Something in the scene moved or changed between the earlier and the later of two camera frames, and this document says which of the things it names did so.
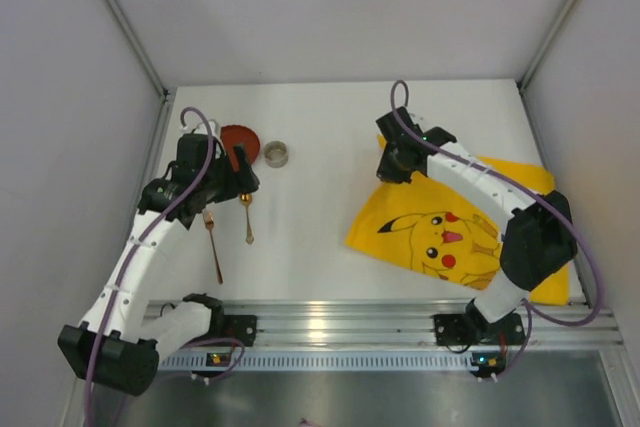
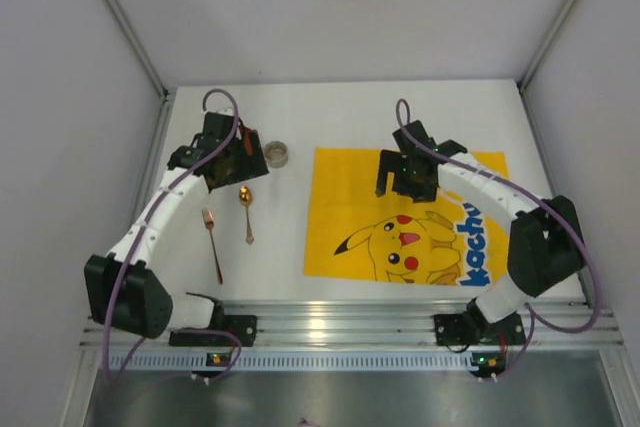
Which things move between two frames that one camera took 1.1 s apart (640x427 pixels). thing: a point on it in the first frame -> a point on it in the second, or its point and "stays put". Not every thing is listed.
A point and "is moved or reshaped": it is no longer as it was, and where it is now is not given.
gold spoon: x=246 y=199 stays put
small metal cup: x=276 y=154 stays put
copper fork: x=208 y=218 stays put
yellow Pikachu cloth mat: x=436 y=228 is moved or reshaped
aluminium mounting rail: x=407 y=322 stays put
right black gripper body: x=391 y=167 -> x=398 y=167
